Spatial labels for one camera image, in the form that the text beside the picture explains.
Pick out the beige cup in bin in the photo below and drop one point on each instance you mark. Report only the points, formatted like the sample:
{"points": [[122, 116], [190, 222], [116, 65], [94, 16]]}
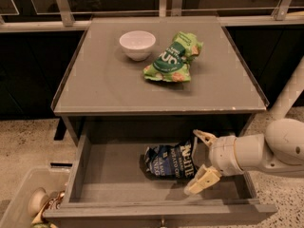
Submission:
{"points": [[37, 201]]}

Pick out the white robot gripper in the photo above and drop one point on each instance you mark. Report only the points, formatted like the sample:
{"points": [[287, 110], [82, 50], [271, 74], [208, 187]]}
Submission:
{"points": [[222, 155]]}

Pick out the blue kettle chip bag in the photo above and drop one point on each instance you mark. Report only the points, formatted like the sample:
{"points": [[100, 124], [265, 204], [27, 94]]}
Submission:
{"points": [[172, 161]]}

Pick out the metal glass railing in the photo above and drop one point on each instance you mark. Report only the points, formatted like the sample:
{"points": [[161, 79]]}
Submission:
{"points": [[52, 15]]}

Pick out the grey cabinet counter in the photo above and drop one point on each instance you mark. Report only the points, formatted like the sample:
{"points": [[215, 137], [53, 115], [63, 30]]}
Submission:
{"points": [[102, 82]]}

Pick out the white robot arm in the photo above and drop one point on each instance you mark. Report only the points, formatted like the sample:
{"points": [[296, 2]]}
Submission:
{"points": [[278, 151]]}

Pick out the white ceramic bowl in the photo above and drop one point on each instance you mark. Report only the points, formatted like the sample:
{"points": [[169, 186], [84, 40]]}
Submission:
{"points": [[137, 44]]}

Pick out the clear plastic storage bin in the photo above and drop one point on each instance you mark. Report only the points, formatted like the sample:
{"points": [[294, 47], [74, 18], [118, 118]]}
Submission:
{"points": [[51, 179]]}

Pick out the open grey top drawer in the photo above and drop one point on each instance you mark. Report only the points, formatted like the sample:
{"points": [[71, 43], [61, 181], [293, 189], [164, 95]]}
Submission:
{"points": [[109, 188]]}

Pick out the green chip bag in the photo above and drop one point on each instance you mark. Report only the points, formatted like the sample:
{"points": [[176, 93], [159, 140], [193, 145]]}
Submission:
{"points": [[173, 65]]}

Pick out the brown snack packet in bin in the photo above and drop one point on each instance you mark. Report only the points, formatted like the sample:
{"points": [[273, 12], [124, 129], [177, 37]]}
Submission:
{"points": [[53, 203]]}

